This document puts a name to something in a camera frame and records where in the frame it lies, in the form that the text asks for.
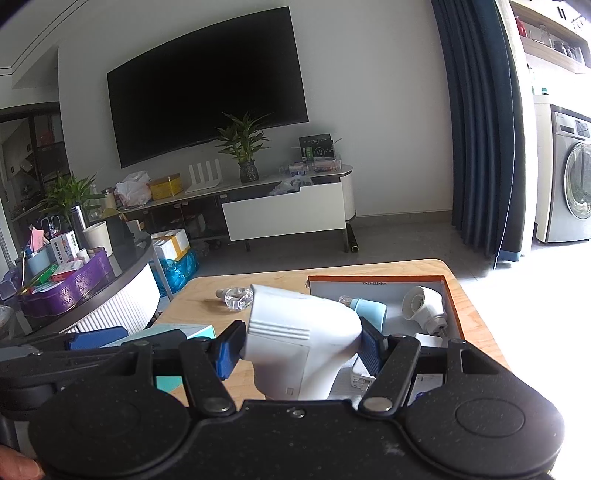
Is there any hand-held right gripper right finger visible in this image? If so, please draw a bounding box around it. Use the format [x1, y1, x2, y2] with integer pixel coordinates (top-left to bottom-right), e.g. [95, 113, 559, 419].
[358, 316, 515, 414]

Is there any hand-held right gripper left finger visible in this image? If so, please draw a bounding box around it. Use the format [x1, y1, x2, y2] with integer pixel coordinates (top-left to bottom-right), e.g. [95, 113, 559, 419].
[65, 320, 246, 415]

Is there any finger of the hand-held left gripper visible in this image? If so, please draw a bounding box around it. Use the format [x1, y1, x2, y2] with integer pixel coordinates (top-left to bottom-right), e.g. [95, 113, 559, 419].
[34, 325, 139, 370]

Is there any white handheld device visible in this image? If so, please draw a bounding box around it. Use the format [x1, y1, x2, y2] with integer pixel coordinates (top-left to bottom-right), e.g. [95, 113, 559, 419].
[240, 284, 363, 401]

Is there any orange-rimmed cardboard box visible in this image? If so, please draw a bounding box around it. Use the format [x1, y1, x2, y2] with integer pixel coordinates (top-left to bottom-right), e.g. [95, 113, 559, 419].
[306, 274, 465, 402]

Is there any person's left hand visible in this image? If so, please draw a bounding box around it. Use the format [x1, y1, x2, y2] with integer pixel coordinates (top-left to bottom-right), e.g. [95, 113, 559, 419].
[0, 445, 47, 480]

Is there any green and white box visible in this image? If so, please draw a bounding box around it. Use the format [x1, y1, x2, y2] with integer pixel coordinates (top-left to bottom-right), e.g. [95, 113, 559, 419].
[115, 323, 218, 407]

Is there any light blue toothpick holder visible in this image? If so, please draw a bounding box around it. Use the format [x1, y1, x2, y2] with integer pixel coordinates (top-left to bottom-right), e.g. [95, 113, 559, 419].
[339, 295, 386, 333]

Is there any round ribbed side table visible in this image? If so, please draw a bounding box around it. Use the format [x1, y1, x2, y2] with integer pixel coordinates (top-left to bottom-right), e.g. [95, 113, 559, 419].
[0, 231, 160, 340]

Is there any clear glass stopper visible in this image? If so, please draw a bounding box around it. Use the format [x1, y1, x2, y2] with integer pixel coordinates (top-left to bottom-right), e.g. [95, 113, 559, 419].
[215, 286, 254, 313]

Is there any purple patterned box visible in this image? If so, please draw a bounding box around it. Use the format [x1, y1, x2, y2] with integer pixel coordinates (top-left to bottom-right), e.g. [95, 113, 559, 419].
[16, 251, 116, 319]

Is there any white box with barcode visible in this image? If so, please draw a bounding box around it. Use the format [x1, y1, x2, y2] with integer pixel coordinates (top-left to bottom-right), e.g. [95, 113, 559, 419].
[409, 374, 446, 402]

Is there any white plug-in night light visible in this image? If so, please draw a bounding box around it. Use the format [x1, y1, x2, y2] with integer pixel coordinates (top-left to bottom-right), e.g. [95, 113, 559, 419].
[401, 285, 451, 335]

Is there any blue plastic bag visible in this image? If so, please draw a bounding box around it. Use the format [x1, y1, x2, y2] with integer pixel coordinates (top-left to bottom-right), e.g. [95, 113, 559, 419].
[152, 251, 200, 296]

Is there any grey pen cup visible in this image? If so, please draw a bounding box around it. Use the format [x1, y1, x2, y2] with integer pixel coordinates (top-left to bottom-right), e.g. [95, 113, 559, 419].
[23, 249, 52, 278]

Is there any white and blue small box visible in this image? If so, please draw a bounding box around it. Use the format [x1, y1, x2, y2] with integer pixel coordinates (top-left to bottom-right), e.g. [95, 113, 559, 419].
[48, 232, 79, 259]

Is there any black stand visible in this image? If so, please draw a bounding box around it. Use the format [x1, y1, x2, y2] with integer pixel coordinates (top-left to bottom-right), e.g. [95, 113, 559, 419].
[105, 217, 137, 268]

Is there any white cup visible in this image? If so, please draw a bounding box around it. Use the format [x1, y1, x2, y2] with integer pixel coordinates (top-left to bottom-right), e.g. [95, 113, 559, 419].
[82, 222, 113, 257]

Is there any yellow and white carton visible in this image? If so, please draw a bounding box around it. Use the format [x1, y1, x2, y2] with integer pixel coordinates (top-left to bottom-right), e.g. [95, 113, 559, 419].
[151, 229, 191, 261]

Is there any green plant in metal flask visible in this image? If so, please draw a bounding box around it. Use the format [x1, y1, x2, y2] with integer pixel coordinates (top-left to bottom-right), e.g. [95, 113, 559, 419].
[41, 171, 105, 232]

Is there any long television cabinet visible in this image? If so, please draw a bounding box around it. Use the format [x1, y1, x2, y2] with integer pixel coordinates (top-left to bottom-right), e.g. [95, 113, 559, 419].
[117, 164, 357, 252]

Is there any white plastic bag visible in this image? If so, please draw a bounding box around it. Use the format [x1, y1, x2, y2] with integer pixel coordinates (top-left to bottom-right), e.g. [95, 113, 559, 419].
[115, 171, 152, 206]

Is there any yellow box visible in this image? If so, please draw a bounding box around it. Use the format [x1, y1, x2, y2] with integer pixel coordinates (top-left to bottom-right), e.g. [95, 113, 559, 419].
[148, 174, 182, 200]

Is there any white router with antennas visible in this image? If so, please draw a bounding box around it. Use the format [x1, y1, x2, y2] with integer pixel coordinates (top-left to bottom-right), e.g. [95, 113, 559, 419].
[185, 158, 225, 193]

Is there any grey plastic bag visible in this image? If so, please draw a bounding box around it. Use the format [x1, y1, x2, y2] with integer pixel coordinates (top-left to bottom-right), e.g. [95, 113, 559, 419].
[270, 174, 315, 195]

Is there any clear organizer with small items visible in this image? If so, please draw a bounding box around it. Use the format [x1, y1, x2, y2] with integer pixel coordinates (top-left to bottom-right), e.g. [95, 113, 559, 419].
[279, 157, 342, 176]

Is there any bamboo plant in glass vase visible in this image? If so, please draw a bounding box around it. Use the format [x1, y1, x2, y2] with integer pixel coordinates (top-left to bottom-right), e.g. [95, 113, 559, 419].
[215, 112, 271, 183]

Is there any black box with green label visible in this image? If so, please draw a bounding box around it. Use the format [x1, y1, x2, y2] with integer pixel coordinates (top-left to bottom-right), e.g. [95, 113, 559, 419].
[298, 134, 334, 162]

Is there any dark blue curtain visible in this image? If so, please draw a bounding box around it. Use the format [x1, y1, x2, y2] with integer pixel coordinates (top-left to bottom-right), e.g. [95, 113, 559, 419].
[431, 0, 527, 270]

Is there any silver washing machine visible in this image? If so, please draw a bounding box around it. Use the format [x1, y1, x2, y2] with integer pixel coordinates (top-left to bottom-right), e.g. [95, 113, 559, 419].
[534, 95, 591, 244]

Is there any black wall television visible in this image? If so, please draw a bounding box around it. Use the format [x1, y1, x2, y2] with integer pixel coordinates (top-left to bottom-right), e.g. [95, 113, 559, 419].
[107, 7, 309, 169]

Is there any wall shelf with jars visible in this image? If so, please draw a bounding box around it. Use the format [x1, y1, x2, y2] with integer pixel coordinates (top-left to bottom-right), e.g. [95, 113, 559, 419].
[510, 0, 591, 75]

